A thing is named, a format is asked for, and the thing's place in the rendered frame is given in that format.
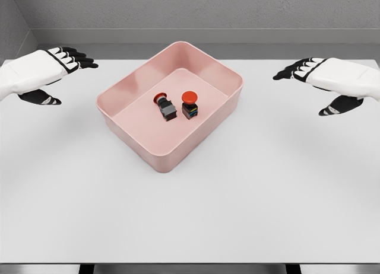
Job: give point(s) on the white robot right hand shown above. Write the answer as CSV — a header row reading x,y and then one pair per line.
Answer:
x,y
341,75

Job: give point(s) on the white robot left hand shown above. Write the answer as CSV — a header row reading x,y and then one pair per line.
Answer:
x,y
32,69

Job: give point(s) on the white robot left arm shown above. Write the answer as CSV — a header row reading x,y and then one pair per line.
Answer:
x,y
3,82

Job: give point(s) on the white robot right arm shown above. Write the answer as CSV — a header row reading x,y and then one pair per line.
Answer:
x,y
376,84

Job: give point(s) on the pink plastic basket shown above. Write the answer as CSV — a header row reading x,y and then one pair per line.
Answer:
x,y
166,155

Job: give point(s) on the red button switch grey body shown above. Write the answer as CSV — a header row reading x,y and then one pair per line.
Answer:
x,y
168,110

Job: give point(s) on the red mushroom button switch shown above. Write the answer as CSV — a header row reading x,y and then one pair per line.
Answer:
x,y
190,108

